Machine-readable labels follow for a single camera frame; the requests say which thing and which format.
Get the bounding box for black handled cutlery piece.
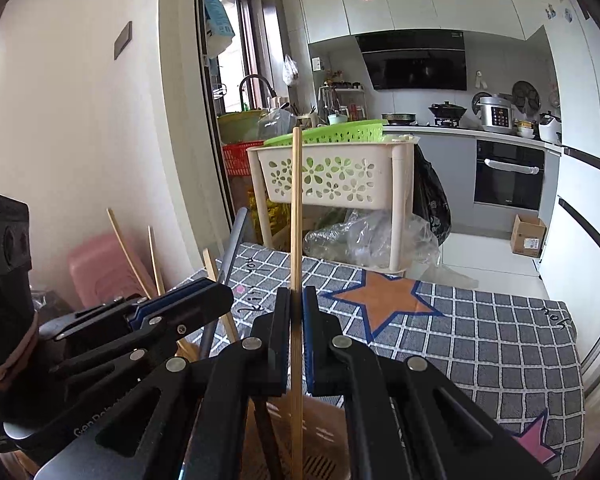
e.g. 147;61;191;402
199;207;251;358

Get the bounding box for green plastic basket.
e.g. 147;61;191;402
263;120;386;147

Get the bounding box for cluster of fridge magnets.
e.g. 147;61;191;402
545;0;588;23

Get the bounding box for blue printed bag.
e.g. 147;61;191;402
202;0;236;41

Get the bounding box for black built-in oven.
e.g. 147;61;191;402
474;140;546;211

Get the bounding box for curved kitchen faucet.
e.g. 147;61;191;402
239;75;277;111

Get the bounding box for black trash bag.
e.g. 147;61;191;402
412;145;453;247

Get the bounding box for white rice cooker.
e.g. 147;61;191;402
537;112;563;143

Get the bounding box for black wok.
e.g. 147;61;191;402
427;101;468;121

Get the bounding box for white spice rack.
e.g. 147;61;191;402
319;80;368;121

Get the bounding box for crumpled clear plastic bag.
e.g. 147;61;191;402
302;210;441;268

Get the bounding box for yellow green basin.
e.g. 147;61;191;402
217;110;266;143

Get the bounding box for white refrigerator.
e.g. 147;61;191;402
537;0;600;341

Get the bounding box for black handled spoon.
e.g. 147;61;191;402
252;396;283;480

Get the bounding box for cardboard box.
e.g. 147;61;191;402
510;214;547;259

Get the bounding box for pink plastic stool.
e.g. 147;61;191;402
67;232;156;311

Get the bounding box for red plastic crate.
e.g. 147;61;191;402
222;141;261;177

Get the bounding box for single bamboo chopstick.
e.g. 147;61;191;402
290;126;305;480

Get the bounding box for silver pressure cooker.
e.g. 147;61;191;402
475;92;515;133

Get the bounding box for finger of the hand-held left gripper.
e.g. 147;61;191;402
39;278;222;342
49;283;235;380

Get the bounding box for black range hood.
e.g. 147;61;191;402
355;30;468;92

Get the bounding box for yellow printed bag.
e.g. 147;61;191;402
250;195;286;236

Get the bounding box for grey wall switch panel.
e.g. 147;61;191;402
114;21;133;61

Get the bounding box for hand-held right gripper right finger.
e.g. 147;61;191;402
302;285;553;480

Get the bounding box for beige cutlery holder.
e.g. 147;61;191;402
240;394;348;480

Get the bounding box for beige flower cutout storage rack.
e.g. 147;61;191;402
246;136;416;276

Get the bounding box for grey checked star tablecloth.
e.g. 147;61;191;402
180;242;586;480

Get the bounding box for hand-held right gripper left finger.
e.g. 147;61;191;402
34;287;293;480

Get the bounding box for set of bamboo chopsticks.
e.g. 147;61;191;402
106;207;241;346

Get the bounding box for grey base cabinets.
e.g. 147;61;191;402
382;125;563;233

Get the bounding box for white wall cabinets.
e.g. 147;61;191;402
300;0;541;46

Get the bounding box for black crinkled bag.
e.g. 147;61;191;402
30;290;76;326

